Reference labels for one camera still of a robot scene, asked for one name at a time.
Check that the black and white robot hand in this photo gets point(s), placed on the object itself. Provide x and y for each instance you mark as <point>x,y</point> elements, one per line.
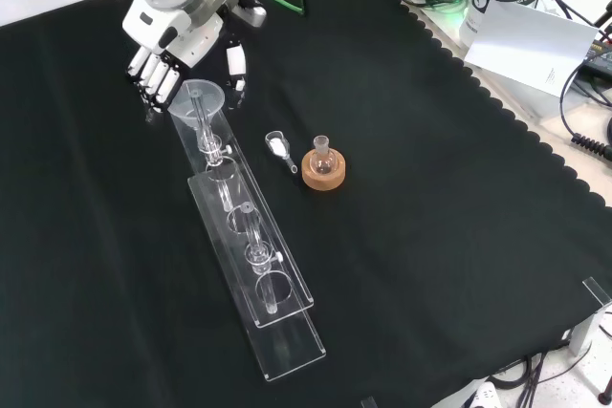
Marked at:
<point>162,30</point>

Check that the translucent plastic funnel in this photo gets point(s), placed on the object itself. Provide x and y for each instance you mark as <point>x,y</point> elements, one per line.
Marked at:
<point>184,104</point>

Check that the glass weighing funnel with powder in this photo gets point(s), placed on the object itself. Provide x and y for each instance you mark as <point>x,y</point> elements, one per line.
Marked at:
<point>276,144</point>

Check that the clear acrylic funnel stand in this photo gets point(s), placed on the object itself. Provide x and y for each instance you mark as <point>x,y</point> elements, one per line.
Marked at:
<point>287,350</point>

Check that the small round-bottom glass flask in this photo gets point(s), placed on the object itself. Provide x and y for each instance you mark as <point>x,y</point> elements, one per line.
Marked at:
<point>321,164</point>

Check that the black bench cloth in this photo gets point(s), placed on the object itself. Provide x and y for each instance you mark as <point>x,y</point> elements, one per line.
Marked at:
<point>430,188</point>

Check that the white card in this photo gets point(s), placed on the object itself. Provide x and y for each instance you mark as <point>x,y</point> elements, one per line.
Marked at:
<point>526,45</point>

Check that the white power strip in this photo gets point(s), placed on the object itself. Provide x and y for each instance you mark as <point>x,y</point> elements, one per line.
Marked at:
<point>483,396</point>

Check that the grey metal post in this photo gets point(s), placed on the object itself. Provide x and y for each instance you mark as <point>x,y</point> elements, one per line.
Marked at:
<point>585,331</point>

